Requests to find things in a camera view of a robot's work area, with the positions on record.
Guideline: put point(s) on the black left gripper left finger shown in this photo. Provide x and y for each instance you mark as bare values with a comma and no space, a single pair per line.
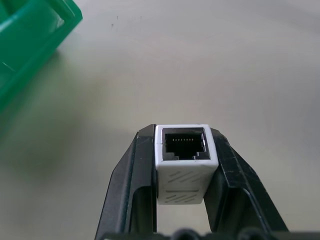
130,185

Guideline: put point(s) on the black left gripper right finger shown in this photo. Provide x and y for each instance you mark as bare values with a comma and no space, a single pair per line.
240,190

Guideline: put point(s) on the green plastic bin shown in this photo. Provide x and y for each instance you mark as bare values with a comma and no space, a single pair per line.
27,47

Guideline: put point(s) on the white ethernet coupler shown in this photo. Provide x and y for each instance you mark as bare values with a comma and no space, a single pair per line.
183,172

